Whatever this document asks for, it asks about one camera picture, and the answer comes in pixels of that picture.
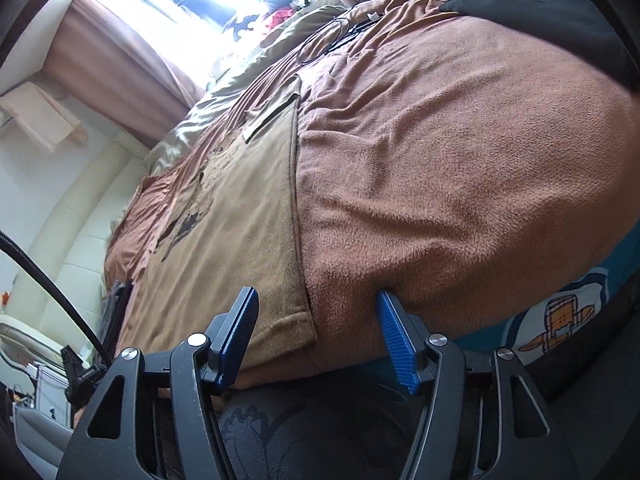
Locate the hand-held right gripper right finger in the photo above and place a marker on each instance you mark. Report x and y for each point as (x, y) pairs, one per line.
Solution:
(400, 345)

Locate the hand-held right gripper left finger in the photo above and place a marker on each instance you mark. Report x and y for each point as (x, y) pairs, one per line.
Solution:
(235, 345)

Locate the brown printed t-shirt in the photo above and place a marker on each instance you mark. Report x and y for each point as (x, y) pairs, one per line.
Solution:
(240, 240)

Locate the grey folded clothes stack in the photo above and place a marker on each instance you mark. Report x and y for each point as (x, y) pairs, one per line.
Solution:
(117, 310)

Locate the pile of toys and clothes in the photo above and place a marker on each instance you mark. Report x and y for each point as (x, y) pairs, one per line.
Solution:
(280, 10)

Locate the person's legs in patterned trousers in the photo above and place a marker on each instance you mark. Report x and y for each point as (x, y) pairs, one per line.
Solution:
(310, 435)

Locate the cream padded headboard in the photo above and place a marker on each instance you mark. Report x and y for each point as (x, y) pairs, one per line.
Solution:
(65, 230)

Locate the rust brown bed blanket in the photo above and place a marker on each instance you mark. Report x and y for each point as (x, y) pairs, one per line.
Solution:
(450, 160)

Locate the beige duvet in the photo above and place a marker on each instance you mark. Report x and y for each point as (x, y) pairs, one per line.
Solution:
(225, 100)

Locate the cream hanging cloth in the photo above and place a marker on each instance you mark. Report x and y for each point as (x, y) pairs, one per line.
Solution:
(40, 115)

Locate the pink curtain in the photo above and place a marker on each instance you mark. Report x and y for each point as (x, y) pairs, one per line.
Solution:
(120, 60)

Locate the black folded cloth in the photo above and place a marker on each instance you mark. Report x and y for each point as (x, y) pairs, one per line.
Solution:
(550, 10)

